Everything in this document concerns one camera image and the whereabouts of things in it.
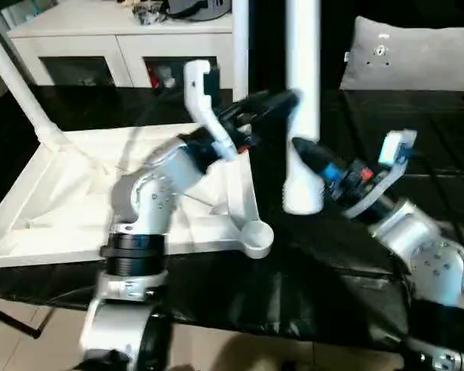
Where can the white plastic table leg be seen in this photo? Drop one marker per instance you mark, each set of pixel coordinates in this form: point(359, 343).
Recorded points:
point(303, 58)
point(241, 50)
point(19, 89)

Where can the white plastic table top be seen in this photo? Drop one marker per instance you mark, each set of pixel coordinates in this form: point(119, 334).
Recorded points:
point(42, 193)

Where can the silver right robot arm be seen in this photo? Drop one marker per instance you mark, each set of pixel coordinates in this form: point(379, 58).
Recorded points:
point(421, 243)

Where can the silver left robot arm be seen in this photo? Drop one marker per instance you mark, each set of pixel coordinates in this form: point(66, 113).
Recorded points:
point(151, 201)

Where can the black box with gold label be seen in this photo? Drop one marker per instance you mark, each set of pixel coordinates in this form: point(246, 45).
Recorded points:
point(267, 38)

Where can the grey round container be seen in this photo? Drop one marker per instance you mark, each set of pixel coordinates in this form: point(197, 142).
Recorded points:
point(197, 9)

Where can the grey cushion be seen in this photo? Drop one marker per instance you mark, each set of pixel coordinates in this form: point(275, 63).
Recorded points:
point(421, 58)

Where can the white cabinet with glass doors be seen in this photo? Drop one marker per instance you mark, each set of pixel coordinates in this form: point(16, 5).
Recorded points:
point(81, 42)

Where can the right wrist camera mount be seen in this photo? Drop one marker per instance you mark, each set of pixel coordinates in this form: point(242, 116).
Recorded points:
point(394, 154)

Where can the black metal table frame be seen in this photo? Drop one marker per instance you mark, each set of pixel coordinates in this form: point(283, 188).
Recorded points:
point(19, 320)

